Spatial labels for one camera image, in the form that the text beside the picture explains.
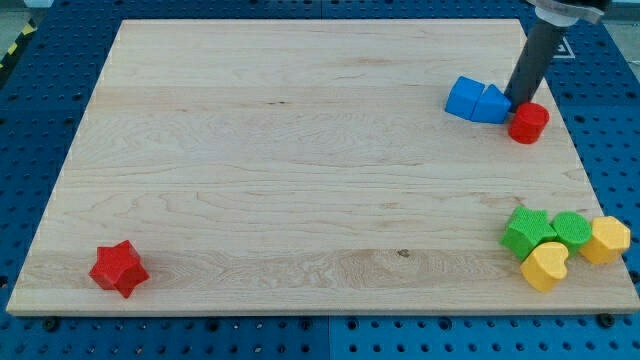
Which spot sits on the red cylinder block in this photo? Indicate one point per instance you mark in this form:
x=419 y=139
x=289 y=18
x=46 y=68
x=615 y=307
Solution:
x=528 y=123

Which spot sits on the robot arm flange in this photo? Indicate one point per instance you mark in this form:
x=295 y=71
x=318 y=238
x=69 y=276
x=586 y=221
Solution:
x=565 y=13

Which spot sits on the wooden board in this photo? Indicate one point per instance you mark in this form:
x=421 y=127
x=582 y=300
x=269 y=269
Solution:
x=307 y=167

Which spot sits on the blue cube block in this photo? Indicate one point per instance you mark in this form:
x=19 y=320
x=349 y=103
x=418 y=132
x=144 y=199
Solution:
x=463 y=97

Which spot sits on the blue triangle block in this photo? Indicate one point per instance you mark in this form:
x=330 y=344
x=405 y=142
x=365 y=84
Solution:
x=492 y=107

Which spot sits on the green star block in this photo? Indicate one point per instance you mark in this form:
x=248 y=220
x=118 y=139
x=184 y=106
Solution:
x=525 y=229

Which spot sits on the red star block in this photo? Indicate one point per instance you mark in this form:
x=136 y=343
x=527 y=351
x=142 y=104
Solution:
x=118 y=268

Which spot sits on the yellow heart block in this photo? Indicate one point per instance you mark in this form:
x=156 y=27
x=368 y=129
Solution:
x=545 y=267

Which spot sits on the green cylinder block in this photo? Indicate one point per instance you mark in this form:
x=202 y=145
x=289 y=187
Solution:
x=572 y=230

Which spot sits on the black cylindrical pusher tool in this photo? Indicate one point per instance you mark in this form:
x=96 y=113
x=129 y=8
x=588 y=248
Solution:
x=542 y=41

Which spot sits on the yellow hexagon block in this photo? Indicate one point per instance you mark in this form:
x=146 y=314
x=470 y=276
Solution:
x=610 y=238

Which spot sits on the black bolt left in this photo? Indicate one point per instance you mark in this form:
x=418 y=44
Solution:
x=50 y=324

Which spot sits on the black bolt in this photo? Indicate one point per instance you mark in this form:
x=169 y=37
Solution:
x=50 y=324
x=606 y=320

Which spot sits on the black bolt right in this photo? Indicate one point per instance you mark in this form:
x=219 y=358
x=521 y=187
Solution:
x=606 y=320

